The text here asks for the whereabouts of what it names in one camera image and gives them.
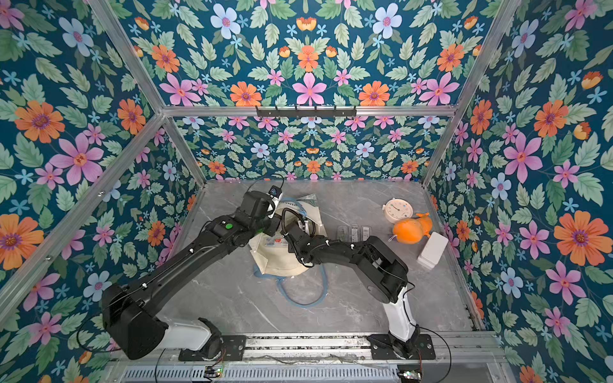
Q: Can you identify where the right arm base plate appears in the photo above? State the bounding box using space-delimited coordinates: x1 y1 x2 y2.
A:
367 333 436 361

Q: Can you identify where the black hook rail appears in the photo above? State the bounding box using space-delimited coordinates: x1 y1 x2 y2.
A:
255 106 358 118

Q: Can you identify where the orange plush toy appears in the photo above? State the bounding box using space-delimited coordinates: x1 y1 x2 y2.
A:
393 213 433 244

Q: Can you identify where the white slotted cable duct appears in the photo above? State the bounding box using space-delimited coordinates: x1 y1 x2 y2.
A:
121 365 400 382

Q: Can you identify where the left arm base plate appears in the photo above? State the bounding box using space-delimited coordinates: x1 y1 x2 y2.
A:
179 335 247 362

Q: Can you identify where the pink round alarm clock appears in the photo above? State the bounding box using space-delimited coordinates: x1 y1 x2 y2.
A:
382 198 413 223

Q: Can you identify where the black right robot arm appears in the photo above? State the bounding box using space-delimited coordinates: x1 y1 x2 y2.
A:
280 208 421 359

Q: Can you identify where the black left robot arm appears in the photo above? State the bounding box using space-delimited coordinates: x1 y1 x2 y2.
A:
102 186 283 361

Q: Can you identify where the white rectangular box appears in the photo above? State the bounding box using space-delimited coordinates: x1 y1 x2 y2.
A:
417 232 449 270

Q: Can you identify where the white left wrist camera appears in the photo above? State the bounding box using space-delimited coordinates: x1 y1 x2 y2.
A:
268 185 283 203

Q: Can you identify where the clear compass set case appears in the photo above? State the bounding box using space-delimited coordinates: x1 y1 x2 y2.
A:
336 224 372 244

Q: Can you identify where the cream canvas tote bag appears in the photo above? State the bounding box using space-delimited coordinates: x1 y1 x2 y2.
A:
247 193 331 307

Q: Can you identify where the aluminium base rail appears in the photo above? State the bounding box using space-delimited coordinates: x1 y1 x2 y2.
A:
105 330 509 374

